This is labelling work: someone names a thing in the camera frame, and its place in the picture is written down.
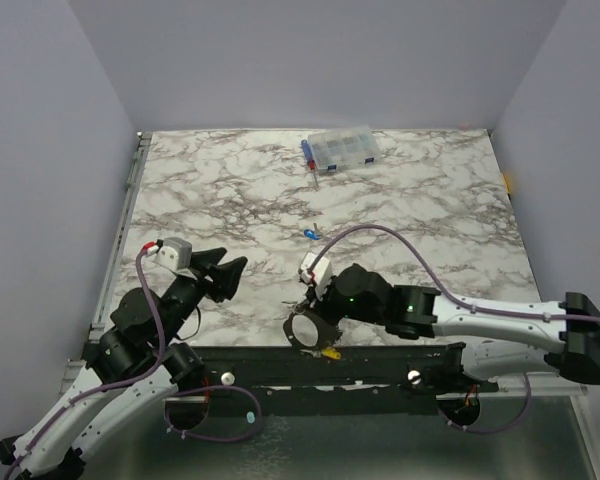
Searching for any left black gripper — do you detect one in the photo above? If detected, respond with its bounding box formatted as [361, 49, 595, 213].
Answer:
[157, 248, 249, 346]

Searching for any metal key organizer ring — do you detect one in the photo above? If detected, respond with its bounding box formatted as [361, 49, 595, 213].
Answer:
[282, 299, 344, 352]

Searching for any yellow key tag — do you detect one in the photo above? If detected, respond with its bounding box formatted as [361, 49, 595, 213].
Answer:
[320, 348, 342, 361]

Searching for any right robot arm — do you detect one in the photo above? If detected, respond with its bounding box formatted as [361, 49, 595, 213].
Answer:
[299, 260, 600, 391]

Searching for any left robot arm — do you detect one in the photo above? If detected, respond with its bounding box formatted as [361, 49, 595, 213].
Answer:
[0, 238, 247, 479]

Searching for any clear plastic organizer box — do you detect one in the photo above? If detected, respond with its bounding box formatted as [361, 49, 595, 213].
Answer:
[306, 126, 381, 173]

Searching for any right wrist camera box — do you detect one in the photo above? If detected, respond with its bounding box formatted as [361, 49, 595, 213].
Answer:
[298, 252, 333, 300]

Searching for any black mounting rail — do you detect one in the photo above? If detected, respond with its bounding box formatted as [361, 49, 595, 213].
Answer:
[129, 344, 501, 416]

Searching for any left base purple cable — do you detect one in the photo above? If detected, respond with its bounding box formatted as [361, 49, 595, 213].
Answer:
[165, 383, 262, 443]

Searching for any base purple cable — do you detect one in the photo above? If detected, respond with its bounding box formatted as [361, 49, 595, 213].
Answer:
[165, 383, 262, 443]
[444, 374, 534, 435]

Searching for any metal side rail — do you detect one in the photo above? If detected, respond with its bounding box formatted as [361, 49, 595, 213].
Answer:
[87, 132, 153, 341]

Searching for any blue handled screwdriver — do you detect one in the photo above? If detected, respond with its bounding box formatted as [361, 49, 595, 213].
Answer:
[301, 140, 319, 188]

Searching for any yellow wall clip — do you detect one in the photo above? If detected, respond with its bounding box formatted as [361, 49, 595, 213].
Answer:
[502, 173, 515, 198]

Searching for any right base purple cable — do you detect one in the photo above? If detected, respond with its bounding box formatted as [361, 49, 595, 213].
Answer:
[444, 374, 534, 435]

